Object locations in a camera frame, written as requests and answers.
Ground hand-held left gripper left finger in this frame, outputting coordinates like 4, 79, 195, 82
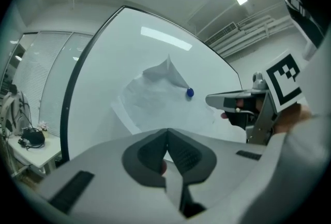
37, 127, 182, 224

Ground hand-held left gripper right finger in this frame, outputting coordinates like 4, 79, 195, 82
168, 128, 269, 218

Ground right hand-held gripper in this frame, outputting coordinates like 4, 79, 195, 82
205, 54, 303, 145

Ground white paper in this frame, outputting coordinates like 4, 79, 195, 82
111, 53, 217, 212

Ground person's right forearm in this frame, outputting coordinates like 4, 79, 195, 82
274, 102, 313, 136

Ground white desk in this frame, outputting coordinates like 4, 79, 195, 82
6, 135, 63, 177

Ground ceiling air vent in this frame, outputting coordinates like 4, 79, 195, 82
204, 22, 237, 47

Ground black headset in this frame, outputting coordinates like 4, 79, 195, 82
21, 127, 47, 151

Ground white ceiling pipes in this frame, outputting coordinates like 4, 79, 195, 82
212, 14, 295, 58

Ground white and black device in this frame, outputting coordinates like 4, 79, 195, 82
1, 91, 29, 136

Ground white window blinds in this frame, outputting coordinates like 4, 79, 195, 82
12, 31, 94, 138

